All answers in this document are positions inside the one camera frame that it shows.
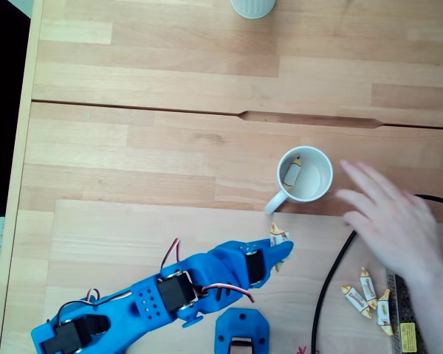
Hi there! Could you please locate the thick black power cable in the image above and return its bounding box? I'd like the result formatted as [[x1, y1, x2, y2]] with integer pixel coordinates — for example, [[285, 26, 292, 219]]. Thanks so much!
[[311, 193, 443, 354]]

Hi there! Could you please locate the wooden camera post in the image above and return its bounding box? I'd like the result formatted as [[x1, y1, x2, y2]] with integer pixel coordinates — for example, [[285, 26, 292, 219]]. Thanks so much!
[[228, 336, 255, 354]]

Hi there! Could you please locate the white ribbed cup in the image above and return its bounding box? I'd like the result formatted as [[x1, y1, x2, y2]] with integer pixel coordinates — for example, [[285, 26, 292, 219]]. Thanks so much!
[[230, 0, 276, 20]]

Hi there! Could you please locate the white mug with handle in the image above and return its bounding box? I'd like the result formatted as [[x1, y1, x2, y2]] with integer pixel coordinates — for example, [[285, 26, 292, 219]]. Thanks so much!
[[263, 145, 334, 215]]

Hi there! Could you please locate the metal mesh power supply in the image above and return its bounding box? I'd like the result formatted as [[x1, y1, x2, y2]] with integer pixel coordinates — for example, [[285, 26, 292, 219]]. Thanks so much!
[[385, 261, 443, 354]]

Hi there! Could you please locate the white caramel candy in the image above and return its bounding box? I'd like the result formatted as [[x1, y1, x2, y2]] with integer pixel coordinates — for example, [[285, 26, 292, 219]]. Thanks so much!
[[358, 266, 378, 310], [340, 283, 373, 320], [282, 154, 303, 192], [375, 288, 395, 336], [268, 223, 292, 273]]

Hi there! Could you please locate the person's hand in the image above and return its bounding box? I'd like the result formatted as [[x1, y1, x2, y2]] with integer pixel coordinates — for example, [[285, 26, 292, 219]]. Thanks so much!
[[334, 159, 443, 288]]

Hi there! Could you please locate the wooden base board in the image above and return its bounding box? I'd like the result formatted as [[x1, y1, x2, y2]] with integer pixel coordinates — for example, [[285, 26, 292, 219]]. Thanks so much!
[[46, 199, 443, 354]]

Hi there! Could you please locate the blue post base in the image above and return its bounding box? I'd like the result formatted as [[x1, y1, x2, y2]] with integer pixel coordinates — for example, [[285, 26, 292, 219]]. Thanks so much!
[[214, 307, 272, 354]]

